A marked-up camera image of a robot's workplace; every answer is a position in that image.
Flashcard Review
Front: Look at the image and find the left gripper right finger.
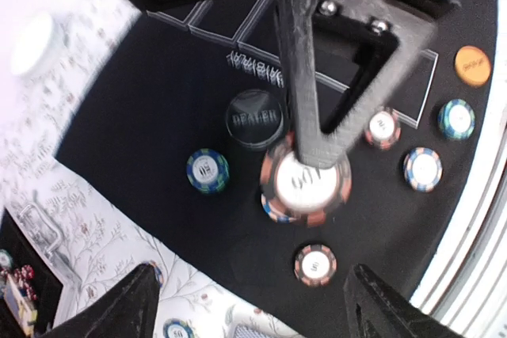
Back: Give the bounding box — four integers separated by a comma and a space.
344, 264, 444, 337

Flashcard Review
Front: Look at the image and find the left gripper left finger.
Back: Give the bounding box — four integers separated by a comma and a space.
44, 264, 160, 338

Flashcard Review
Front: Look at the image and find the green poker chip stack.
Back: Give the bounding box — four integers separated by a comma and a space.
162, 318, 196, 338

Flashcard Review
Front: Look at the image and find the orange big blind button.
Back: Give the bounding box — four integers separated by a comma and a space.
455, 45, 492, 87

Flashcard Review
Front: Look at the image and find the red chip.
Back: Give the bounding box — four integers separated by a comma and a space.
260, 132, 353, 227
364, 107, 401, 150
294, 244, 337, 287

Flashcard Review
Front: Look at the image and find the clear dealer button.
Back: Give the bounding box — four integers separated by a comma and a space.
225, 89, 284, 150

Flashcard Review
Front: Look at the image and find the white poker chip stack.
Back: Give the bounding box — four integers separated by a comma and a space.
149, 261, 164, 287

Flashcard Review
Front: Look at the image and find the silver poker chip case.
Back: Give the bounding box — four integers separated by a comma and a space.
1, 209, 67, 336

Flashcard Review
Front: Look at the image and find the blue card deck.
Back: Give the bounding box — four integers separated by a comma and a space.
229, 325, 274, 338

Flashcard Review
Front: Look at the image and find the black poker mat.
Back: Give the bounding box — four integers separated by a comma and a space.
56, 0, 501, 329

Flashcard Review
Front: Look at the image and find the white ceramic bowl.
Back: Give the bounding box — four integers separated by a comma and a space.
10, 12, 65, 79

